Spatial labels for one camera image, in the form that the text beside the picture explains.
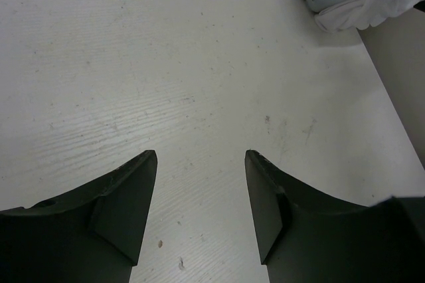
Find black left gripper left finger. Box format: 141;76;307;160
1;150;157;282

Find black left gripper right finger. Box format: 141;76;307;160
245;150;424;282

